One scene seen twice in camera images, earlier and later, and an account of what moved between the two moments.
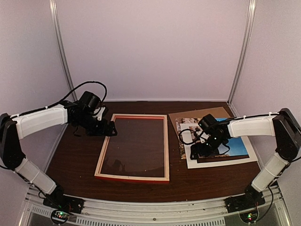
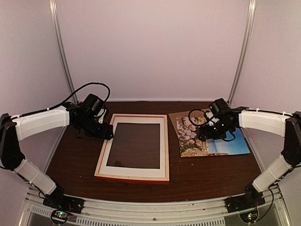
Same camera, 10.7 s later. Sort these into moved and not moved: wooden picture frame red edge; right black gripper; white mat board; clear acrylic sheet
Moved: white mat board; right black gripper
Not moved: wooden picture frame red edge; clear acrylic sheet
